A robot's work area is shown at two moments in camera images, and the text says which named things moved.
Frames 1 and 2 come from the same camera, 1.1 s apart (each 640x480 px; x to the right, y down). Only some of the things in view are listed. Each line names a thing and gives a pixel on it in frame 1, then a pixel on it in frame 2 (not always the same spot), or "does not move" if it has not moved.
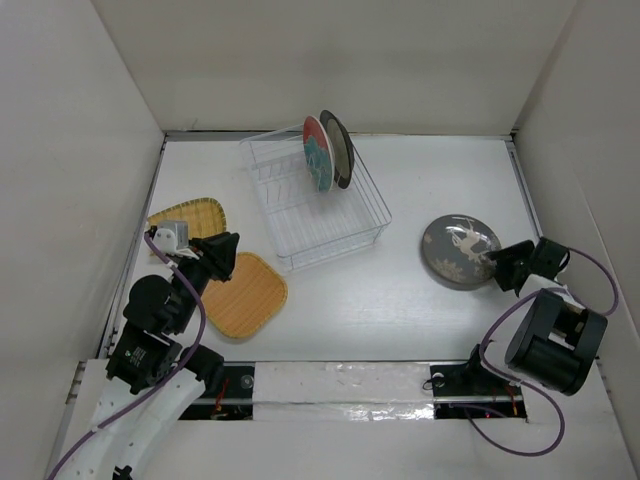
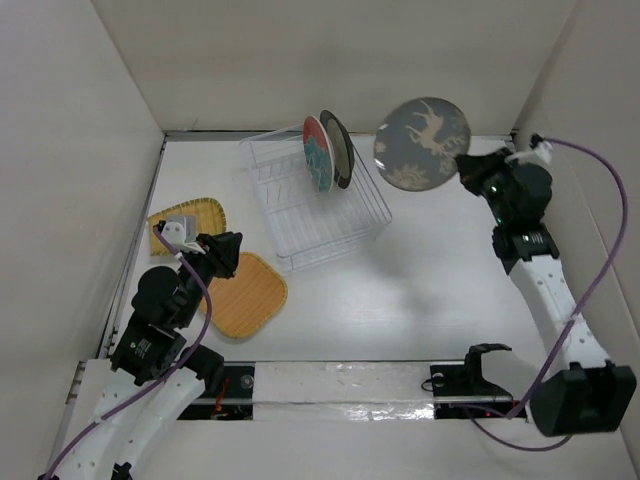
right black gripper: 505,257 -> 473,168
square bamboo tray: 249,300 does not move
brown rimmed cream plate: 343,154 does not move
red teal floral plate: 319,154 does not move
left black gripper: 222,249 does not move
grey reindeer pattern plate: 454,252 -> 418,142
